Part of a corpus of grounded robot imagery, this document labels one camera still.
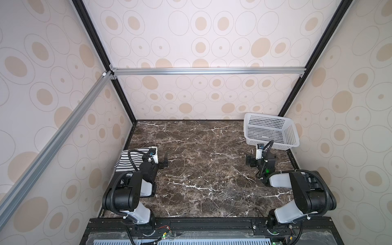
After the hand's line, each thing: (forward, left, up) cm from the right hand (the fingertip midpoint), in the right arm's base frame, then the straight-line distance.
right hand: (261, 153), depth 95 cm
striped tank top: (-13, +82, +4) cm, 83 cm away
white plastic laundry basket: (+20, -4, +1) cm, 20 cm away
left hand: (-5, +60, +8) cm, 61 cm away
